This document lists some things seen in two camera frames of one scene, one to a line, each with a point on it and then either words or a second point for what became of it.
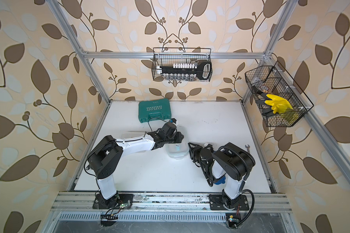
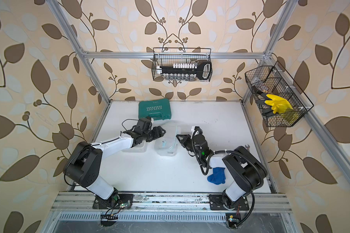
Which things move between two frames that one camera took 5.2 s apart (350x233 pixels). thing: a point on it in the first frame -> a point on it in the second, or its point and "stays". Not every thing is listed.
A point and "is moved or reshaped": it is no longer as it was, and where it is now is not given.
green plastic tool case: (154, 110) stays
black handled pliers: (269, 109) stays
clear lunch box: (179, 151) is moved or reshaped
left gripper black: (179, 137) -> (157, 136)
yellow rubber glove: (279, 105) stays
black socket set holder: (179, 71) stays
